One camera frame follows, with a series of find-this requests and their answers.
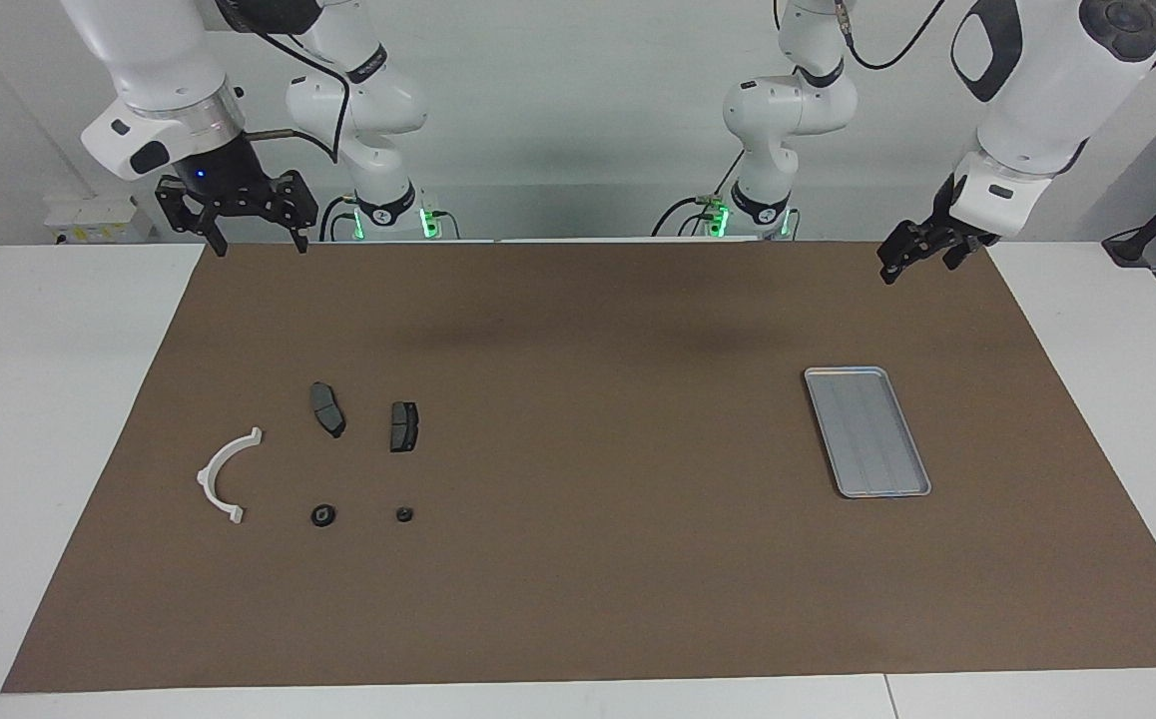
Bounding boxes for silver metal tray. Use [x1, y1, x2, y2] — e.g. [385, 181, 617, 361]
[803, 365, 933, 499]

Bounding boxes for white box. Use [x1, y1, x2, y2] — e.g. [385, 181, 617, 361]
[43, 195, 156, 245]

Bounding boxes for dark curved brake pad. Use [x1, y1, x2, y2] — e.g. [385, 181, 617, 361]
[309, 381, 347, 439]

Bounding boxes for dark rectangular brake pad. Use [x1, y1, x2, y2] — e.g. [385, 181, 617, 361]
[388, 400, 421, 454]

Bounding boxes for brown table mat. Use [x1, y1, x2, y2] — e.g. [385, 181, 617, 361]
[1, 240, 1156, 695]

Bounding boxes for black right base cables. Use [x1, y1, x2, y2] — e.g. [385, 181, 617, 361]
[316, 195, 361, 243]

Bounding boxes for black base cables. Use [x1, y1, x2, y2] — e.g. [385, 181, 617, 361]
[316, 195, 361, 243]
[651, 148, 749, 239]

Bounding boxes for black left base cables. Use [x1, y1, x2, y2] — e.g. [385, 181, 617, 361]
[651, 148, 749, 239]

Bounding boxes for white curved plastic bracket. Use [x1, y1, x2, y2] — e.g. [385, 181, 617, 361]
[196, 426, 266, 526]

